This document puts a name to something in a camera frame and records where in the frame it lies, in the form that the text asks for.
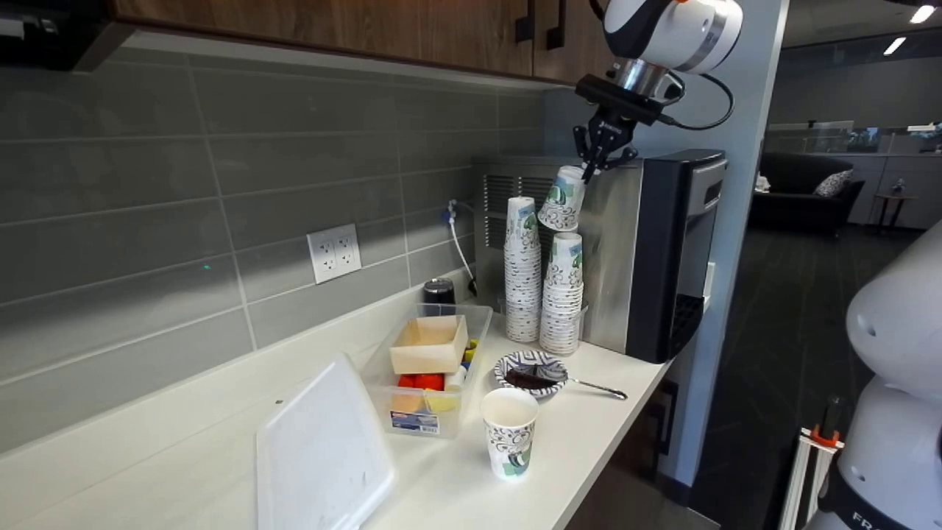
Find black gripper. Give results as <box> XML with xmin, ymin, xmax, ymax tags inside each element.
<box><xmin>572</xmin><ymin>55</ymin><xmax>689</xmax><ymax>184</ymax></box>

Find patterned paper cup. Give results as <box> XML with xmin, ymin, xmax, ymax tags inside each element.
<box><xmin>535</xmin><ymin>162</ymin><xmax>590</xmax><ymax>234</ymax></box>
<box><xmin>480</xmin><ymin>384</ymin><xmax>543</xmax><ymax>482</ymax></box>

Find tall stack of paper cups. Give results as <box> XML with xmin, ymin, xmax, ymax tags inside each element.
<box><xmin>502</xmin><ymin>195</ymin><xmax>544</xmax><ymax>346</ymax></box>

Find short stack of paper cups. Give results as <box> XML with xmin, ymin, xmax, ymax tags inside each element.
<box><xmin>535</xmin><ymin>230</ymin><xmax>590</xmax><ymax>358</ymax></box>

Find pile of coffee beans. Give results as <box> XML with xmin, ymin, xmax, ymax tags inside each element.
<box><xmin>505</xmin><ymin>365</ymin><xmax>560</xmax><ymax>392</ymax></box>

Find upright patterned paper cup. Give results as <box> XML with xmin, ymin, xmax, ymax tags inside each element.
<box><xmin>480</xmin><ymin>384</ymin><xmax>543</xmax><ymax>482</ymax></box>

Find clear plastic cup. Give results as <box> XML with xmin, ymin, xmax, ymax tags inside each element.
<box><xmin>254</xmin><ymin>354</ymin><xmax>397</xmax><ymax>530</ymax></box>

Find black steel coffee machine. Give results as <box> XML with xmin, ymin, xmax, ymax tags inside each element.
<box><xmin>472</xmin><ymin>146</ymin><xmax>730</xmax><ymax>365</ymax></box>

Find dark sofa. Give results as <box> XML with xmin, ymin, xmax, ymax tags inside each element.
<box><xmin>747</xmin><ymin>150</ymin><xmax>856</xmax><ymax>234</ymax></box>

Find dark jar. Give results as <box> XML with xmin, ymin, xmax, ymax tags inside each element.
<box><xmin>421</xmin><ymin>277</ymin><xmax>459</xmax><ymax>305</ymax></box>

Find metal scoop spoon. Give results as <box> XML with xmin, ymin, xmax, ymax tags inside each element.
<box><xmin>572</xmin><ymin>376</ymin><xmax>630</xmax><ymax>404</ymax></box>

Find white pillow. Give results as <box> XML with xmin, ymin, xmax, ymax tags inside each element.
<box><xmin>812</xmin><ymin>168</ymin><xmax>855</xmax><ymax>199</ymax></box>

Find blue patterned paper bowl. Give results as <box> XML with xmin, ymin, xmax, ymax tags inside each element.
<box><xmin>493</xmin><ymin>346</ymin><xmax>572</xmax><ymax>404</ymax></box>

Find cardboard box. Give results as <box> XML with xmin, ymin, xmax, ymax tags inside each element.
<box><xmin>387</xmin><ymin>311</ymin><xmax>472</xmax><ymax>376</ymax></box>

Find red packet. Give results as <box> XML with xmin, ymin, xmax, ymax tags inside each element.
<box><xmin>396</xmin><ymin>371</ymin><xmax>450</xmax><ymax>393</ymax></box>

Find blue packet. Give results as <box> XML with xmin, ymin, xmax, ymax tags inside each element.
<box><xmin>390</xmin><ymin>405</ymin><xmax>441</xmax><ymax>435</ymax></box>

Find red and white poles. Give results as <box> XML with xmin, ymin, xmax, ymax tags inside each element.
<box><xmin>777</xmin><ymin>424</ymin><xmax>847</xmax><ymax>530</ymax></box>

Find black range hood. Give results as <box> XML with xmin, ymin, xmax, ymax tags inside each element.
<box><xmin>0</xmin><ymin>0</ymin><xmax>135</xmax><ymax>69</ymax></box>

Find black cabinet handle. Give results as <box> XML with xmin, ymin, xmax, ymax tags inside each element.
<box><xmin>544</xmin><ymin>0</ymin><xmax>568</xmax><ymax>52</ymax></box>
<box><xmin>516</xmin><ymin>0</ymin><xmax>540</xmax><ymax>44</ymax></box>

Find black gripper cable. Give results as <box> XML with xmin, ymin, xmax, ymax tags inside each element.
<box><xmin>658</xmin><ymin>69</ymin><xmax>737</xmax><ymax>131</ymax></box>

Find grey hose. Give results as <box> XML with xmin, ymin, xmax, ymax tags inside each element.
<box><xmin>444</xmin><ymin>198</ymin><xmax>480</xmax><ymax>298</ymax></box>

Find white wall outlet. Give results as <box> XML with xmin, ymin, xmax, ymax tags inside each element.
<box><xmin>303</xmin><ymin>220</ymin><xmax>366</xmax><ymax>286</ymax></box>

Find wooden wall cabinet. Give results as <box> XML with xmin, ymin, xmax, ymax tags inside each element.
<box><xmin>113</xmin><ymin>0</ymin><xmax>615</xmax><ymax>84</ymax></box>

